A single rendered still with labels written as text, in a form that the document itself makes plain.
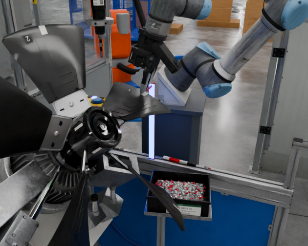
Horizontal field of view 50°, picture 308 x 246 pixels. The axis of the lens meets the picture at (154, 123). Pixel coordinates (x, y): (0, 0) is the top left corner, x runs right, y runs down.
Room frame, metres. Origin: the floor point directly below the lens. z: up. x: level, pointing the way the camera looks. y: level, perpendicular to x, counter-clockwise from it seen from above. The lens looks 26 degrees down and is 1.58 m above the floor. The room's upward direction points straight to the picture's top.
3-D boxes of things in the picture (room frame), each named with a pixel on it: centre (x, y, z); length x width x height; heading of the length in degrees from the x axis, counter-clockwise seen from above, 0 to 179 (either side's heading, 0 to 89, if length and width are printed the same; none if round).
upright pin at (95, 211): (0.72, 0.16, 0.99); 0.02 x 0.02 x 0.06
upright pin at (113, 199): (0.80, 0.12, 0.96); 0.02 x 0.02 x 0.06
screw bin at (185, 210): (0.96, -0.09, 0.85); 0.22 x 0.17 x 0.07; 83
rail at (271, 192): (1.13, -0.09, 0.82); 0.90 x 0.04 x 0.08; 68
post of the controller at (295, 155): (0.97, -0.49, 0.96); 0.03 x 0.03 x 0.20; 68
